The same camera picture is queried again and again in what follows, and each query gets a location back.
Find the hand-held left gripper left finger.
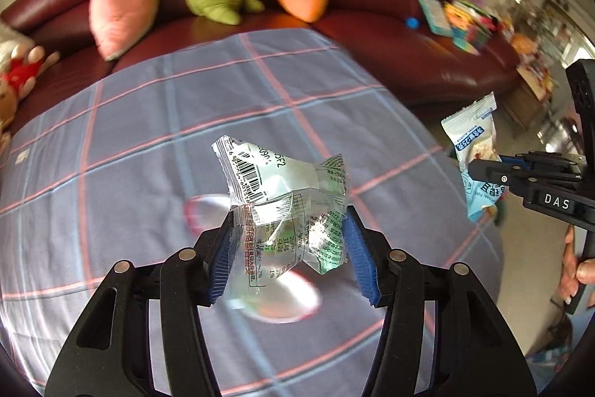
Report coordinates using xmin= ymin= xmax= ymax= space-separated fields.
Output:
xmin=44 ymin=211 xmax=238 ymax=397

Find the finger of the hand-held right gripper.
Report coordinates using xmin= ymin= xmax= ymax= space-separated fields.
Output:
xmin=467 ymin=158 xmax=529 ymax=190
xmin=499 ymin=151 xmax=580 ymax=175

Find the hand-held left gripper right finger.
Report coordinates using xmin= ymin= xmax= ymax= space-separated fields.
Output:
xmin=341 ymin=206 xmax=537 ymax=397

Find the white and blue snack packet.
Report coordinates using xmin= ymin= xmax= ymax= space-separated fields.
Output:
xmin=441 ymin=92 xmax=506 ymax=224

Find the clear plastic snack wrapper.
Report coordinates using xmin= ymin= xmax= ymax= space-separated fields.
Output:
xmin=211 ymin=135 xmax=350 ymax=298

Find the person's right hand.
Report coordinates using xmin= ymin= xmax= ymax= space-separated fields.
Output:
xmin=557 ymin=225 xmax=595 ymax=303

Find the wooden side table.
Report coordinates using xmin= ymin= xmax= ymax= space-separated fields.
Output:
xmin=503 ymin=66 xmax=555 ymax=132

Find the grey-blue plaid tablecloth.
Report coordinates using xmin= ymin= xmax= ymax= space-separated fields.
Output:
xmin=0 ymin=29 xmax=506 ymax=397

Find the pile of colourful books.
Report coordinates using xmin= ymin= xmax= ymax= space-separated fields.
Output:
xmin=444 ymin=0 xmax=504 ymax=56

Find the blue packet on floor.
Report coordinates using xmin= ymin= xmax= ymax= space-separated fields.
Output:
xmin=524 ymin=346 xmax=573 ymax=380

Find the teal picture book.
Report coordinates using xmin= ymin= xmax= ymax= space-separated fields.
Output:
xmin=415 ymin=0 xmax=455 ymax=38

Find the beige and red plush rabbit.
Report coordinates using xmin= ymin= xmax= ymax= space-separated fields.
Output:
xmin=0 ymin=20 xmax=61 ymax=138

